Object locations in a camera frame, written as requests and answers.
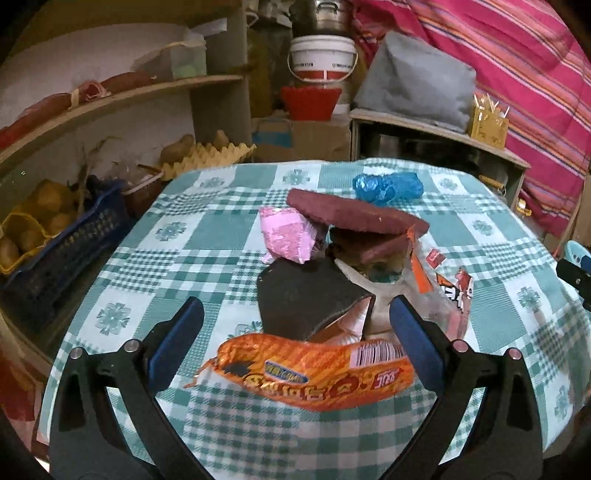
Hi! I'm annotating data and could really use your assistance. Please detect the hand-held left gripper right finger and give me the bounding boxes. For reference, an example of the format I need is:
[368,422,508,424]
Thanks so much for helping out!
[389,295,543,480]

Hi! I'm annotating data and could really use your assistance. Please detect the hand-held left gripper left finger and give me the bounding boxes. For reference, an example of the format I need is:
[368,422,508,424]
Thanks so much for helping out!
[48,296,218,480]

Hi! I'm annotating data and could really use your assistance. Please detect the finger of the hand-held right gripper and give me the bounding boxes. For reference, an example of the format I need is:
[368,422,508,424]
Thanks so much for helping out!
[556,259,591,296]

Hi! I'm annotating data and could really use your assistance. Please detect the light blue plastic basket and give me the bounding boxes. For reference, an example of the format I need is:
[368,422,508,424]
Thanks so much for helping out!
[566,240,591,263]

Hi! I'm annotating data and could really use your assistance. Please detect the orange snack wrapper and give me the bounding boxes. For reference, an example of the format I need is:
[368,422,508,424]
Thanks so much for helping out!
[184,333,416,412]

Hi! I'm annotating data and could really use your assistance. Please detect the pink foil wrapper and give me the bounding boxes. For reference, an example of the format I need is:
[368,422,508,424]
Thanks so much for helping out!
[259,205,326,265]

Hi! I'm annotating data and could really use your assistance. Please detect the clear red-printed plastic bag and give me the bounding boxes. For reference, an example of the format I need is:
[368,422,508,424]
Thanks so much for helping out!
[405,226,475,344]

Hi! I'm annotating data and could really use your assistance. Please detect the green checkered tablecloth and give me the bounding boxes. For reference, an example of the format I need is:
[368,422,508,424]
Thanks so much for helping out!
[39,158,585,480]

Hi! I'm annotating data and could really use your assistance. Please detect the large maroon scouring pad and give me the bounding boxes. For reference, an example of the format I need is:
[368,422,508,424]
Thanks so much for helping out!
[286,188,430,234]

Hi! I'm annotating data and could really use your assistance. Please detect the dark blue plastic crate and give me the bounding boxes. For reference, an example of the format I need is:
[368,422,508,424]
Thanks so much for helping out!
[0,178,134,328]

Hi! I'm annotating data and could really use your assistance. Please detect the blue plastic bag roll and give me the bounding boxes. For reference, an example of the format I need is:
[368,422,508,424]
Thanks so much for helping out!
[352,172,424,207]

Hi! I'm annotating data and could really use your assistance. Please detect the yellow utensil basket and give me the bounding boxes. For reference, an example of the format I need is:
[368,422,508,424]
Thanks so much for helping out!
[468,92,511,148]

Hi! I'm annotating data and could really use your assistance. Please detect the yellow tray of potatoes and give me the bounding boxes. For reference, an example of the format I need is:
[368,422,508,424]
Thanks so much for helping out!
[0,180,81,275]

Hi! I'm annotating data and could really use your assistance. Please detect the wooden side cabinet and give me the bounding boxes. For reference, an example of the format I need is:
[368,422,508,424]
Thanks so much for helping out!
[348,108,532,204]

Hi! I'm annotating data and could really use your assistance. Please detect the yellow egg carton tray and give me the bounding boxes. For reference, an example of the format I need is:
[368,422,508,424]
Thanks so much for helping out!
[159,131,257,178]

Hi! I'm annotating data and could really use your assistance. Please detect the pink striped blanket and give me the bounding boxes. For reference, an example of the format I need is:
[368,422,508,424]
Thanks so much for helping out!
[353,0,591,236]

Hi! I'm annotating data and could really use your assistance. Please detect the brown cardboard box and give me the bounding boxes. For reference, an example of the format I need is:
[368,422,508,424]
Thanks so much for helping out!
[252,115,352,163]

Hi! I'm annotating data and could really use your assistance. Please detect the grey pillow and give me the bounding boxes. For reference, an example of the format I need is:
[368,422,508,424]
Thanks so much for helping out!
[353,31,477,132]

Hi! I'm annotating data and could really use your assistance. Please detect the red plastic basket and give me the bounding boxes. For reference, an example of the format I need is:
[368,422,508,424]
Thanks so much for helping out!
[281,85,343,121]

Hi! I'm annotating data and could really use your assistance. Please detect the clear plastic container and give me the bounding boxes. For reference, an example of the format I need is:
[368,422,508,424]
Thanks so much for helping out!
[134,39,208,79]

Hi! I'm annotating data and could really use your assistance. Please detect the white plastic bucket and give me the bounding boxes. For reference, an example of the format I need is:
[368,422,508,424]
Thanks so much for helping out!
[287,34,359,86]

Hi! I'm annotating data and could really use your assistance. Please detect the metal cooking pot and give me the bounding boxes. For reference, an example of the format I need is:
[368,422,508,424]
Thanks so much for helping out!
[291,0,363,38]

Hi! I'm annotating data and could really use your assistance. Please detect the wooden wall shelf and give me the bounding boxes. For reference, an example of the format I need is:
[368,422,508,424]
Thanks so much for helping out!
[0,0,252,176]

